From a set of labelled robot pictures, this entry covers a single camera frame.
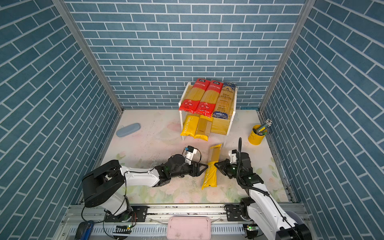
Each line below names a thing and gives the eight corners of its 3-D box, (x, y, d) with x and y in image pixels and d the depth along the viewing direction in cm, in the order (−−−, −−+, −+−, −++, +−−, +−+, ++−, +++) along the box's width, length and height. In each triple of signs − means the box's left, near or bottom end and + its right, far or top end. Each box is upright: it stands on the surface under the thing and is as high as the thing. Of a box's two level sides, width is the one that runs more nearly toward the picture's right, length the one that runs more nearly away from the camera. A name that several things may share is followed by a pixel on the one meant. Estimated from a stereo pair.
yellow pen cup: (248, 145, 102) (253, 135, 93) (245, 134, 108) (250, 124, 99) (259, 145, 102) (265, 135, 94) (256, 134, 108) (261, 124, 99)
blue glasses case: (118, 138, 106) (116, 136, 104) (116, 132, 109) (115, 130, 107) (141, 128, 111) (140, 126, 110) (139, 123, 115) (138, 121, 113)
